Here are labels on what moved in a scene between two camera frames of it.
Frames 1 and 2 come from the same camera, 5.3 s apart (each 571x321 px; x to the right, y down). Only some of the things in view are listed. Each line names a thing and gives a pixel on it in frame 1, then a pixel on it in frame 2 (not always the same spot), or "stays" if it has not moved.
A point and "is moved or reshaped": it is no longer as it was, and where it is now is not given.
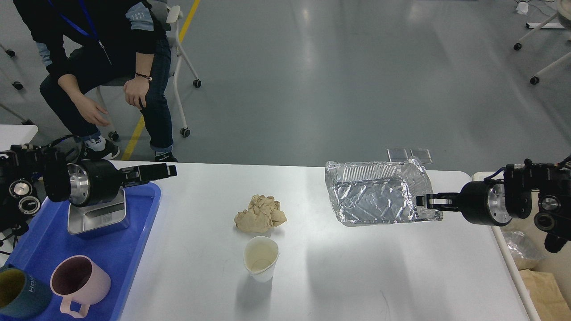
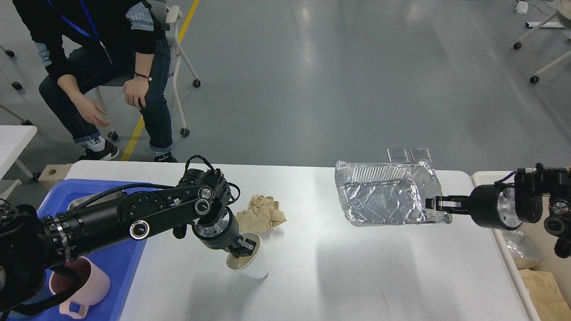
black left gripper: [92, 182] → [224, 234]
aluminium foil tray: [367, 192] is moved or reshaped
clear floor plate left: [397, 154] stays
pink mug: [79, 279] stays
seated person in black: [82, 43] stays
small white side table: [16, 134] stays
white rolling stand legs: [535, 80] stays
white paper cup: [260, 254] is moved or reshaped
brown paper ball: [263, 213] stays
